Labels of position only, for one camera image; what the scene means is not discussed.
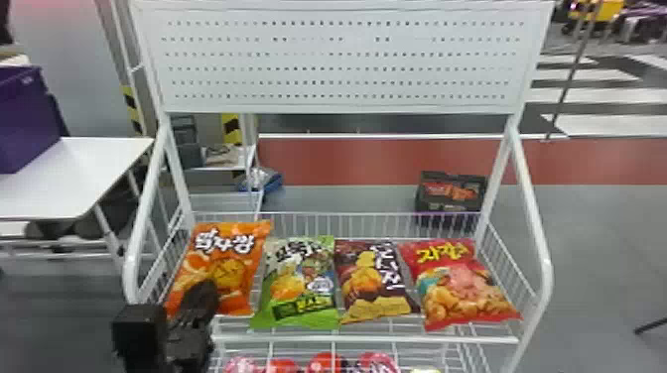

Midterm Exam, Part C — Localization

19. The red snack packet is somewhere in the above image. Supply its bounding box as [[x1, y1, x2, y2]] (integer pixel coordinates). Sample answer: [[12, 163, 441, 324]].
[[397, 237, 524, 333]]

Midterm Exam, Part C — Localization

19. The orange snack packet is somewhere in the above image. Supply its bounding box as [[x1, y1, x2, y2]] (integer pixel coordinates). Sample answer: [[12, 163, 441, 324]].
[[163, 218, 274, 318]]

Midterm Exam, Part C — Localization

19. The yellow black striped post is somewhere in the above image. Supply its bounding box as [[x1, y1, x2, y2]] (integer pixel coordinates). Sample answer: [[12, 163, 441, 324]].
[[219, 112, 244, 147], [121, 84, 146, 138]]

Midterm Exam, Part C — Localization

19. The purple crate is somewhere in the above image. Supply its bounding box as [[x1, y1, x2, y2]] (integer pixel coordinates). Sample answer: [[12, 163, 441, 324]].
[[0, 63, 70, 176]]

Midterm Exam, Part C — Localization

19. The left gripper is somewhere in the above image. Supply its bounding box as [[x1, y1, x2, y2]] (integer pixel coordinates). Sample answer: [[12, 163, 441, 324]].
[[165, 280, 221, 373]]

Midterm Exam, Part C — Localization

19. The brown snack packet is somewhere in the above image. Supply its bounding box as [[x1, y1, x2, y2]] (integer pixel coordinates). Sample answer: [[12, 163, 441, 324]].
[[333, 237, 422, 325]]

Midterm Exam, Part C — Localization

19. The black cardboard box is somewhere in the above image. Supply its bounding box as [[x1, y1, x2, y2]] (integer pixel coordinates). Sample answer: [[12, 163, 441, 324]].
[[414, 170, 489, 216]]

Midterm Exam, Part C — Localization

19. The white wire rack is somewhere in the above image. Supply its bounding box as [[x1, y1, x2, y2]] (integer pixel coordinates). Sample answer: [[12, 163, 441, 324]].
[[121, 0, 557, 373]]

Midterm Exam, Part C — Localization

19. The red noodle cup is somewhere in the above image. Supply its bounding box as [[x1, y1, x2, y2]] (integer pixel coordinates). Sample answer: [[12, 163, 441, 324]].
[[353, 351, 401, 373], [264, 358, 301, 373], [305, 351, 347, 373]]

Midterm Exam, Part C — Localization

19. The pink noodle cup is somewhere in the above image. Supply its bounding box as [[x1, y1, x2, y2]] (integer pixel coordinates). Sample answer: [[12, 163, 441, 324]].
[[223, 355, 264, 373]]

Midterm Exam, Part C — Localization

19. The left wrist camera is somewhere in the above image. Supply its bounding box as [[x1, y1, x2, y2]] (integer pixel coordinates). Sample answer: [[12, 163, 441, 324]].
[[110, 303, 170, 373]]

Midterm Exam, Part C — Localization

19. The white side table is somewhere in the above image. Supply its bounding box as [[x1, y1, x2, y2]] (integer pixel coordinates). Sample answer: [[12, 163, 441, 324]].
[[0, 135, 156, 272]]

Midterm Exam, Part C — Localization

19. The green snack packet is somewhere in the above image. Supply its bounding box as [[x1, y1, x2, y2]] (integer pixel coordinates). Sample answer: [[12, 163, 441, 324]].
[[249, 234, 341, 331]]

